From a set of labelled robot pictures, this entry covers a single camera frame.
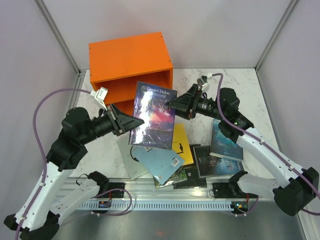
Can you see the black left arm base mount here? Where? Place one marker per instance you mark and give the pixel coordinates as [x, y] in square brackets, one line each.
[112, 190]

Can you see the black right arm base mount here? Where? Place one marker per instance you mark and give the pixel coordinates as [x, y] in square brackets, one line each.
[226, 190]

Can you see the light blue paperback book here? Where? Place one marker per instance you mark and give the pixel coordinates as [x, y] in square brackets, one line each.
[161, 163]

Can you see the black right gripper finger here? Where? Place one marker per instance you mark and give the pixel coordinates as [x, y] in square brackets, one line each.
[183, 113]
[183, 101]

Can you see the teal blue ocean book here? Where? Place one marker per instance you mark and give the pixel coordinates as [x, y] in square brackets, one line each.
[223, 147]

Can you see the orange wooden shelf box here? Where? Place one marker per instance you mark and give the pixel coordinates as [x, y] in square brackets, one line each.
[119, 64]

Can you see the black book with gold lines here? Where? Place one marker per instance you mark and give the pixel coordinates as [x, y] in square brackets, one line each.
[193, 180]

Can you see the dark night scene book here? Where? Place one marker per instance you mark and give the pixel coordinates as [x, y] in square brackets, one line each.
[213, 166]

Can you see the yellow Little Prince book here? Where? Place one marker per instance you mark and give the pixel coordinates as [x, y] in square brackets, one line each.
[180, 144]

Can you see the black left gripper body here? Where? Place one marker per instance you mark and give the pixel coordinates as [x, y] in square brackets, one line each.
[113, 119]

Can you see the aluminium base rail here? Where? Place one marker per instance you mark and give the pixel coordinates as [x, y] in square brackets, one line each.
[144, 189]

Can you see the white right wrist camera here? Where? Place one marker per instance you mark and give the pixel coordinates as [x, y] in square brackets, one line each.
[203, 82]

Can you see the dark blue Robinson Crusoe book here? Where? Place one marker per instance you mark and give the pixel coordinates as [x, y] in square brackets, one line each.
[150, 105]

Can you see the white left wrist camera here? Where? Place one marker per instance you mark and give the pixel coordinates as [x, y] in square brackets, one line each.
[99, 96]

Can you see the grey Great Gatsby book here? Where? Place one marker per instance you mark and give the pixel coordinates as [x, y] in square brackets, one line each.
[134, 168]

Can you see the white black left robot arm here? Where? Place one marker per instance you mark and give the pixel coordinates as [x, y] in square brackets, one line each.
[40, 217]

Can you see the aluminium frame post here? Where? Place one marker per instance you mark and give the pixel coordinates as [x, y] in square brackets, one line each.
[277, 31]
[57, 34]

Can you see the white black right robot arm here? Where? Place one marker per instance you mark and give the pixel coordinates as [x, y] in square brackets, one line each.
[292, 187]

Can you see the aluminium right frame post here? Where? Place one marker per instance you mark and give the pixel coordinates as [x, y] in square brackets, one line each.
[277, 31]

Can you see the white slotted cable duct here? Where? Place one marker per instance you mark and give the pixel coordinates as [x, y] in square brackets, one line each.
[163, 205]

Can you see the green Alice in Wonderland book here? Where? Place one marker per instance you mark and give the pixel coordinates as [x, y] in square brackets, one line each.
[179, 176]

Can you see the aluminium left frame post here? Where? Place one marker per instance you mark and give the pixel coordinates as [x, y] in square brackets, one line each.
[57, 34]

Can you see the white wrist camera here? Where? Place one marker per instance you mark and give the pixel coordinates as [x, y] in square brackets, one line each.
[203, 82]
[99, 96]

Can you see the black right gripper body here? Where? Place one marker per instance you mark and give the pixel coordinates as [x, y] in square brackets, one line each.
[196, 101]

